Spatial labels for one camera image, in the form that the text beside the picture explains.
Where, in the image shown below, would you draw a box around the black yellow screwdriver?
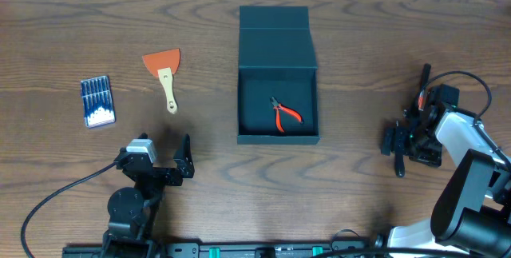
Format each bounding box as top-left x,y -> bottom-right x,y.
394,122 -> 405,178

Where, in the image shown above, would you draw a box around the red handled pliers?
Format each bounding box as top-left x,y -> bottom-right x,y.
269,96 -> 305,134

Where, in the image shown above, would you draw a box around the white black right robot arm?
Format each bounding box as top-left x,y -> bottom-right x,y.
381,85 -> 510,257

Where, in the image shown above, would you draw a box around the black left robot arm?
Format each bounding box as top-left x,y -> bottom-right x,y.
100,133 -> 195,258

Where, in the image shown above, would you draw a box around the blue precision screwdriver set case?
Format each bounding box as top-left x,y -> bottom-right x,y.
81,76 -> 116,129

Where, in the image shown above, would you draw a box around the dark green open box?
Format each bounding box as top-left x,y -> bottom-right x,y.
237,6 -> 320,145

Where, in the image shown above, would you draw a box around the orange scraper wooden handle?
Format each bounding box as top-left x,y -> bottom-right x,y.
142,49 -> 180,114

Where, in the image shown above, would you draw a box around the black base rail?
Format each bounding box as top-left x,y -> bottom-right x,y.
61,240 -> 462,258

